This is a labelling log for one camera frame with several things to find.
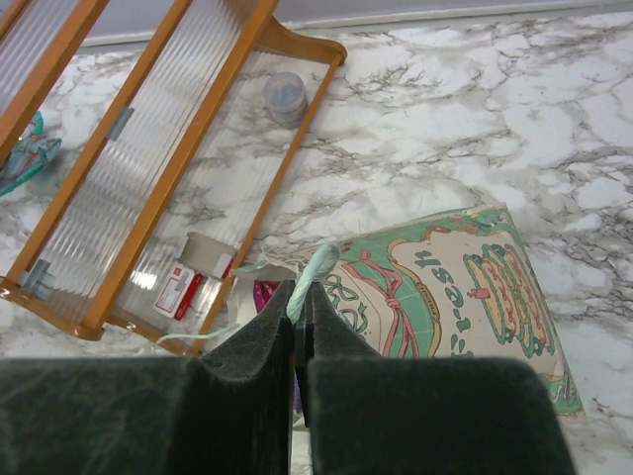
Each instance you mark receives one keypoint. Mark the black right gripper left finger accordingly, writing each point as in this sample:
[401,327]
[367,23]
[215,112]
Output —
[226,412]

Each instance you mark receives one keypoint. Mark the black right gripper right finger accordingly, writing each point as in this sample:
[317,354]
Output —
[369,414]

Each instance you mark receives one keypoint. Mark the green patterned paper bag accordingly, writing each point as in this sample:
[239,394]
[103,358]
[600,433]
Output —
[454,284]

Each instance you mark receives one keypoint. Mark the teal snack packet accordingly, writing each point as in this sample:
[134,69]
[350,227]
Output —
[33,152]

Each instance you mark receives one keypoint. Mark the red white small box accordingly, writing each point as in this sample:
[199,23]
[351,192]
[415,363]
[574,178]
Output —
[177,292]

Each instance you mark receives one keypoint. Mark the orange wooden tiered rack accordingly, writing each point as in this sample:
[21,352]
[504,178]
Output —
[187,145]

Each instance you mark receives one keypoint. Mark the small clear plastic jar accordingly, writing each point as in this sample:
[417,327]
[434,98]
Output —
[286,99]

